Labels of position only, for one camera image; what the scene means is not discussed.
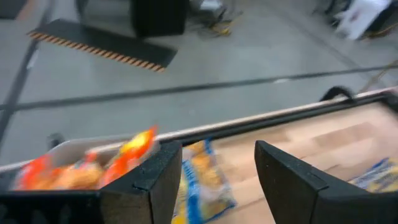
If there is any black hazard-striped floor mat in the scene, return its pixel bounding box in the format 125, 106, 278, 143
0, 0, 29, 20
27, 18, 178, 74

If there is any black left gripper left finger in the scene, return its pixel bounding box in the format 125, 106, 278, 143
0, 141, 183, 224

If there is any black frame clamp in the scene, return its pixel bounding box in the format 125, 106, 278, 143
319, 86, 356, 103

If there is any blue yellow Maruchan noodle pack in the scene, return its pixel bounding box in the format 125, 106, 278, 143
172, 139, 238, 224
348, 157, 398, 194

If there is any black aluminium table frame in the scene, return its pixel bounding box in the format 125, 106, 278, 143
161, 90, 398, 147

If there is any orange Maruchan noodle pack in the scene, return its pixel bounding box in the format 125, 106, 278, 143
11, 152, 105, 191
99, 124, 160, 189

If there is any black box stand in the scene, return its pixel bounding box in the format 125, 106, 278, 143
129, 0, 190, 39

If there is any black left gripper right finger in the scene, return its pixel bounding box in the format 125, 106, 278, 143
254, 139, 398, 224

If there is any white box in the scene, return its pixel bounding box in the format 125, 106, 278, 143
335, 0, 393, 40

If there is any light grey plastic bin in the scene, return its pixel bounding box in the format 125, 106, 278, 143
0, 133, 162, 192

